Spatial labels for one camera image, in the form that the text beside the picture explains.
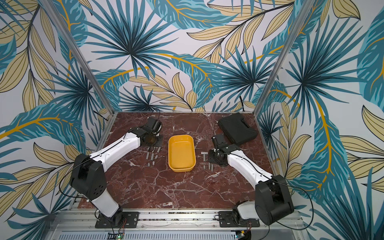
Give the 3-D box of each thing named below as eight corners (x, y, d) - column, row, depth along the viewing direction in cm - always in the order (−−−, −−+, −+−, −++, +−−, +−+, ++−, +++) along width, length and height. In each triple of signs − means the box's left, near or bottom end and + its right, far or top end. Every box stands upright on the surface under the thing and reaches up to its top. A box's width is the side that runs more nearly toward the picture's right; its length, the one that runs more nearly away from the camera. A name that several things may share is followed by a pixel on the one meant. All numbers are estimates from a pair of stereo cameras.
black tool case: (235, 148, 102) (237, 144, 98) (216, 124, 115) (217, 119, 111) (256, 138, 108) (259, 133, 103) (235, 116, 121) (237, 111, 117)
